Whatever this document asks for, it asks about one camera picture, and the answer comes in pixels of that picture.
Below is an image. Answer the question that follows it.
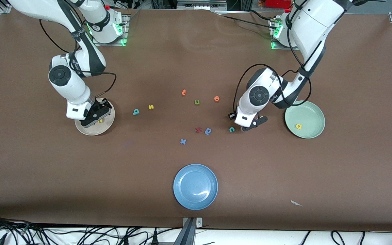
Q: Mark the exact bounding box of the beige plate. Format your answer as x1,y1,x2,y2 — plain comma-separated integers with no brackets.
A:
75,98,116,136

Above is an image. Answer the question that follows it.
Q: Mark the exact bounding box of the green plate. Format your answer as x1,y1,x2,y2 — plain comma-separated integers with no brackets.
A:
284,100,326,139

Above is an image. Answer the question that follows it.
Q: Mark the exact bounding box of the brown table cover sheet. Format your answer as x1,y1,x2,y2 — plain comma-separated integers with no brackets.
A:
0,7,392,232

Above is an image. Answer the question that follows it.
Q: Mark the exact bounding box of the blue plate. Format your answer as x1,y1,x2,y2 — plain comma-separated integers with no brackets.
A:
173,164,219,211

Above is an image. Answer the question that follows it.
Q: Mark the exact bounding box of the red box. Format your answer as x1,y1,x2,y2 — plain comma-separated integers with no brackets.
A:
265,0,293,9

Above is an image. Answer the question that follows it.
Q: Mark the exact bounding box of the grey equipment rack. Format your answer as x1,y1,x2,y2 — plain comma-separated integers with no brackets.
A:
150,0,251,11

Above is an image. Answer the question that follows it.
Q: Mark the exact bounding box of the aluminium frame profile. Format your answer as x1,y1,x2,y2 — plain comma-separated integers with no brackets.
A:
174,217,203,245

